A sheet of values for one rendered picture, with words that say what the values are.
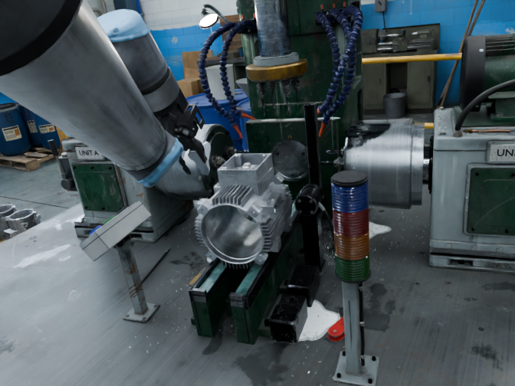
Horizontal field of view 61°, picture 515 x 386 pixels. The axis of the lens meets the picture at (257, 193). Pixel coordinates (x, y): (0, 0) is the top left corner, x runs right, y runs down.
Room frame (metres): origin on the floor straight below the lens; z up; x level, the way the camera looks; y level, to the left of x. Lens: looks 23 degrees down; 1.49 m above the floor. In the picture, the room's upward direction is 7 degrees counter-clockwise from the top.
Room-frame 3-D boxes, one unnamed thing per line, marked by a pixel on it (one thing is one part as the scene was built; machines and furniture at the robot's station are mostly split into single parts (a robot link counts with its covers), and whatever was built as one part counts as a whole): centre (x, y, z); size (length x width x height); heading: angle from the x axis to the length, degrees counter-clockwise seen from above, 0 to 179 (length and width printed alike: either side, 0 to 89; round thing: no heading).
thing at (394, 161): (1.15, -0.39, 1.04); 0.41 x 0.25 x 0.25; 67
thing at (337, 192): (0.67, -0.15, 1.19); 0.06 x 0.06 x 0.04
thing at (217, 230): (0.99, 0.04, 1.01); 0.20 x 0.19 x 0.19; 158
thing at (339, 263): (0.67, -0.15, 1.05); 0.06 x 0.06 x 0.04
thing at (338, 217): (0.67, -0.15, 1.14); 0.06 x 0.06 x 0.04
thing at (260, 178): (1.03, 0.02, 1.11); 0.12 x 0.11 x 0.07; 158
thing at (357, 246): (0.67, -0.15, 1.10); 0.06 x 0.06 x 0.04
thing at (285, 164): (1.37, -0.12, 1.01); 0.15 x 0.02 x 0.15; 67
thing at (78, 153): (1.51, 0.46, 0.99); 0.35 x 0.31 x 0.37; 67
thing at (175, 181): (1.42, 0.24, 1.04); 0.37 x 0.25 x 0.25; 67
